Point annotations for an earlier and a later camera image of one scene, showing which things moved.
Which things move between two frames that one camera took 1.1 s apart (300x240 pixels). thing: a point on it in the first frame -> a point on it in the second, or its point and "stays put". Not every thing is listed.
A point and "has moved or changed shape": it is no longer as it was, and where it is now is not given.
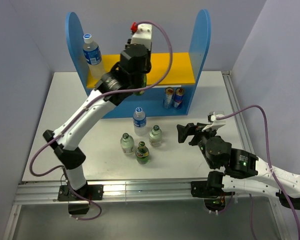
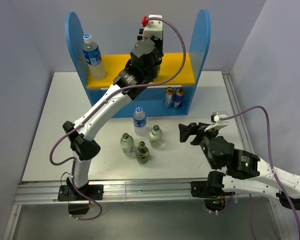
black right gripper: (191, 129) stays put
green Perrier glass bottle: (139, 82) has moved or changed shape
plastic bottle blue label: (93, 57) stays put
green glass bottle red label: (142, 154) stays put
